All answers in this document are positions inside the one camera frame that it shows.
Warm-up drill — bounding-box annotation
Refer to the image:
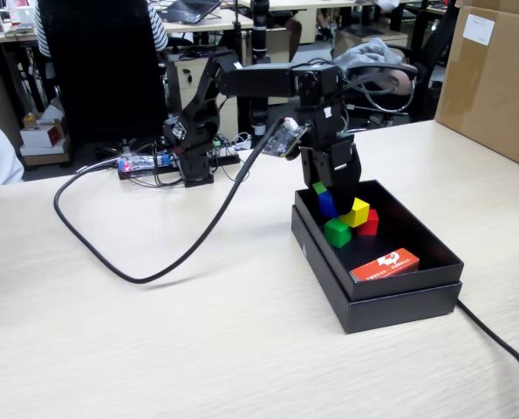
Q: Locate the red wooden cube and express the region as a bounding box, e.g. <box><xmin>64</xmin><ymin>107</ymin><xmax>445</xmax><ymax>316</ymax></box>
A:
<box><xmin>357</xmin><ymin>208</ymin><xmax>380</xmax><ymax>237</ymax></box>

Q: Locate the beige drawer cabinet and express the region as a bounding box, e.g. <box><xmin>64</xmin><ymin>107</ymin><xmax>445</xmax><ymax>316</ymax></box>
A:
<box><xmin>167</xmin><ymin>54</ymin><xmax>239</xmax><ymax>141</ymax></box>

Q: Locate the low beige cabinet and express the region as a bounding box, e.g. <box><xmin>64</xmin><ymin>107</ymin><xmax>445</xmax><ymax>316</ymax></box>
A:
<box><xmin>335</xmin><ymin>26</ymin><xmax>409</xmax><ymax>60</ymax></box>

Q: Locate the black cardboard box lid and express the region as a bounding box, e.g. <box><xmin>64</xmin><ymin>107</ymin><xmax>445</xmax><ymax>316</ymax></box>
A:
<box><xmin>290</xmin><ymin>204</ymin><xmax>463</xmax><ymax>335</ymax></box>

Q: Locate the seated person's bare leg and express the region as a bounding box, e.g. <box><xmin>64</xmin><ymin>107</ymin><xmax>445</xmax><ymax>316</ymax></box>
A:
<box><xmin>284</xmin><ymin>17</ymin><xmax>304</xmax><ymax>62</ymax></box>

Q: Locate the black table cable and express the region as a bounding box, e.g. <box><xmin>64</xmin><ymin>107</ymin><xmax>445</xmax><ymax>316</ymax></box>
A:
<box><xmin>454</xmin><ymin>299</ymin><xmax>519</xmax><ymax>419</ymax></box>

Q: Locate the green wooden cube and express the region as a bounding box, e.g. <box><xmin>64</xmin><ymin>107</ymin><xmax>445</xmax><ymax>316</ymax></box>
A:
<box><xmin>324</xmin><ymin>217</ymin><xmax>353</xmax><ymax>249</ymax></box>

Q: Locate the beige desk side cabinet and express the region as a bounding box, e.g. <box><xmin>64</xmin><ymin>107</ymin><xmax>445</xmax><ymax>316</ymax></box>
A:
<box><xmin>265</xmin><ymin>28</ymin><xmax>291</xmax><ymax>106</ymax></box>

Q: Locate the black high-back office chair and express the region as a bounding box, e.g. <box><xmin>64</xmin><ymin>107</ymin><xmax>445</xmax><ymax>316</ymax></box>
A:
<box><xmin>36</xmin><ymin>0</ymin><xmax>168</xmax><ymax>145</ymax></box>

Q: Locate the thin black stand pole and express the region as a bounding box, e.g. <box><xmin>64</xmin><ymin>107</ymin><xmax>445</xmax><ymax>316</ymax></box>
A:
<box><xmin>232</xmin><ymin>0</ymin><xmax>244</xmax><ymax>66</ymax></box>

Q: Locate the black mesh office chair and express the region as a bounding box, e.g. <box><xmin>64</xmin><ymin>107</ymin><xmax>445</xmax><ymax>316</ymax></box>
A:
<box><xmin>409</xmin><ymin>0</ymin><xmax>461</xmax><ymax>121</ymax></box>

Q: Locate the grey fleece blanket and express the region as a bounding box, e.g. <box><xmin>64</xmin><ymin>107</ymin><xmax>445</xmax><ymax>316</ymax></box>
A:
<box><xmin>332</xmin><ymin>38</ymin><xmax>404</xmax><ymax>88</ymax></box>

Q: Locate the thick black camera cable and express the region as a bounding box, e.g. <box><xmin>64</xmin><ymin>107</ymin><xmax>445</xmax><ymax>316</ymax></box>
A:
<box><xmin>52</xmin><ymin>120</ymin><xmax>286</xmax><ymax>285</ymax></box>

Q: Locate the orange card pack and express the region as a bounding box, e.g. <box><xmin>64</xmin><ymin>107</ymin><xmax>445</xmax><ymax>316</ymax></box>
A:
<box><xmin>349</xmin><ymin>247</ymin><xmax>420</xmax><ymax>284</ymax></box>

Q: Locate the large brown cardboard box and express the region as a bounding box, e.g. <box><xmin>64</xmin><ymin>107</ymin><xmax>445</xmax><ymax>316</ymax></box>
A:
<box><xmin>433</xmin><ymin>0</ymin><xmax>519</xmax><ymax>174</ymax></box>

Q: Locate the black laptop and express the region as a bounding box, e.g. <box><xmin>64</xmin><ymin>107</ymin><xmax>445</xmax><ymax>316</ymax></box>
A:
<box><xmin>160</xmin><ymin>0</ymin><xmax>223</xmax><ymax>25</ymax></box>

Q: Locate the light wood office desk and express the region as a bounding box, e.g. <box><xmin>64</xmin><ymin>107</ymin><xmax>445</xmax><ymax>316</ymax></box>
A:
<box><xmin>0</xmin><ymin>25</ymin><xmax>40</xmax><ymax>45</ymax></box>
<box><xmin>162</xmin><ymin>8</ymin><xmax>256</xmax><ymax>34</ymax></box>

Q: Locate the person in striped shirt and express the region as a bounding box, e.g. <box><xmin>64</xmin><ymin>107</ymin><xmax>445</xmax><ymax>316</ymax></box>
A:
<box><xmin>31</xmin><ymin>0</ymin><xmax>169</xmax><ymax>60</ymax></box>

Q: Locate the white shipping label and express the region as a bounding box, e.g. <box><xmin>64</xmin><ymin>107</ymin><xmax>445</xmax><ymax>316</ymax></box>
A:
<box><xmin>462</xmin><ymin>13</ymin><xmax>495</xmax><ymax>47</ymax></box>

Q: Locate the yellow wooden cube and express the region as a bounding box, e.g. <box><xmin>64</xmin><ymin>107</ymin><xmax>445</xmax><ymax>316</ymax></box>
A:
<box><xmin>339</xmin><ymin>196</ymin><xmax>371</xmax><ymax>228</ymax></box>

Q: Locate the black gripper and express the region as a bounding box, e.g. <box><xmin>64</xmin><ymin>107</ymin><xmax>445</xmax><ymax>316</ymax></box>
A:
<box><xmin>294</xmin><ymin>102</ymin><xmax>363</xmax><ymax>215</ymax></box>

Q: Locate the chrome-armrest office chair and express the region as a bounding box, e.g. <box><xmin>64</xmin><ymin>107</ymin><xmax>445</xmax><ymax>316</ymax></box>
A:
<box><xmin>341</xmin><ymin>60</ymin><xmax>420</xmax><ymax>134</ymax></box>

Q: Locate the black cardboard box tray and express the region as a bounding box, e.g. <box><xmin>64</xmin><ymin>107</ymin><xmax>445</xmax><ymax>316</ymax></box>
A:
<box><xmin>294</xmin><ymin>178</ymin><xmax>465</xmax><ymax>302</ymax></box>

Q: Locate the thick black stand pole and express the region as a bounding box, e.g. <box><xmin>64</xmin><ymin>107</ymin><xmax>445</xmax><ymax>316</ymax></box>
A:
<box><xmin>249</xmin><ymin>0</ymin><xmax>272</xmax><ymax>141</ymax></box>

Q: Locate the blue wooden cube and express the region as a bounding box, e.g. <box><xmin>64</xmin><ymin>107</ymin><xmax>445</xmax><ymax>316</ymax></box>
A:
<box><xmin>318</xmin><ymin>190</ymin><xmax>339</xmax><ymax>218</ymax></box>

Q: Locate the white box with red side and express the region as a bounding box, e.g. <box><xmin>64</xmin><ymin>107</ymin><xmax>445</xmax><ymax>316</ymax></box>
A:
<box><xmin>20</xmin><ymin>125</ymin><xmax>64</xmax><ymax>148</ymax></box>

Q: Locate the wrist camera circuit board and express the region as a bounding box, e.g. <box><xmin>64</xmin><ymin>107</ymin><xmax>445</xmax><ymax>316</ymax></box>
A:
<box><xmin>261</xmin><ymin>117</ymin><xmax>308</xmax><ymax>158</ymax></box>

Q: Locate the flat brown cardboard box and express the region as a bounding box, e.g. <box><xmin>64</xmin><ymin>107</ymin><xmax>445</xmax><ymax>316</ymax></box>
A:
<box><xmin>23</xmin><ymin>152</ymin><xmax>72</xmax><ymax>167</ymax></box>

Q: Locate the controller board with red LED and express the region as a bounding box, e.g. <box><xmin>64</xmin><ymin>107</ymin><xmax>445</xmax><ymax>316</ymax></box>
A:
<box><xmin>117</xmin><ymin>152</ymin><xmax>173</xmax><ymax>174</ymax></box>

